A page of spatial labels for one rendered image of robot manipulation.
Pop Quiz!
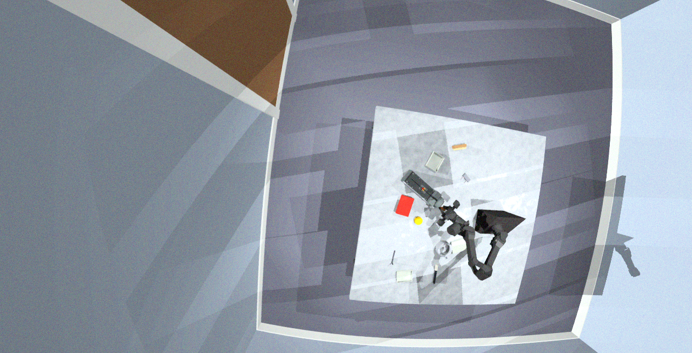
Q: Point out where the grey cylinder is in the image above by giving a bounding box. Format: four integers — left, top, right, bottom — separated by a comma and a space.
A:
436, 241, 452, 257

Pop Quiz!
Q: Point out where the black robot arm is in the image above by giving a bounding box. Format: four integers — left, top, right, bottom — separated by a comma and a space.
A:
444, 208, 508, 281

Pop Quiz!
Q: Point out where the red rectangular block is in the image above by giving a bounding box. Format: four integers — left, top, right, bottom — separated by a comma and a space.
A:
396, 195, 414, 217

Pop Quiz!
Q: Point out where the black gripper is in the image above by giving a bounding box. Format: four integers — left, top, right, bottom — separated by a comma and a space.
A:
437, 200, 460, 226

